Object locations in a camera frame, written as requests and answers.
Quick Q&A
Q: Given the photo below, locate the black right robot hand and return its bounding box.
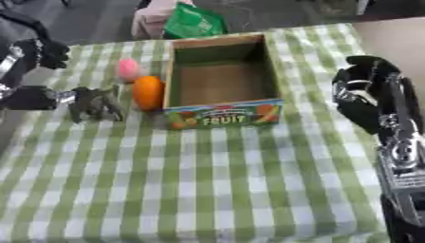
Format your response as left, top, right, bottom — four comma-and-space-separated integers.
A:
330, 54, 404, 136

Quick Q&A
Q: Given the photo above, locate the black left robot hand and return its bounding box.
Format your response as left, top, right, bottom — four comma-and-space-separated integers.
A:
0, 37, 79, 112

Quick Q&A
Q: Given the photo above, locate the cardboard box with green inside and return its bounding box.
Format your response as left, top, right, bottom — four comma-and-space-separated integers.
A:
160, 32, 286, 130

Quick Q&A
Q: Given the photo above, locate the grey toy animal figure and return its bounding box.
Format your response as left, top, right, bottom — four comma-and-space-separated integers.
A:
66, 84, 128, 124

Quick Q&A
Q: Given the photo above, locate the pink toy fruit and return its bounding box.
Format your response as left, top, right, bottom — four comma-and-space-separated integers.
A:
116, 58, 143, 84

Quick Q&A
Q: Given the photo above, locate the pale pink covered chair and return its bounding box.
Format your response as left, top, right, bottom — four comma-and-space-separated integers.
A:
129, 0, 196, 41

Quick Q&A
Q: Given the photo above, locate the orange oval toy fruit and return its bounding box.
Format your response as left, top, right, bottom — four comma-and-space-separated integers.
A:
131, 75, 166, 112

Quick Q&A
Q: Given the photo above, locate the green bag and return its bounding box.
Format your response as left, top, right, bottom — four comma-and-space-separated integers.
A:
160, 1, 231, 40

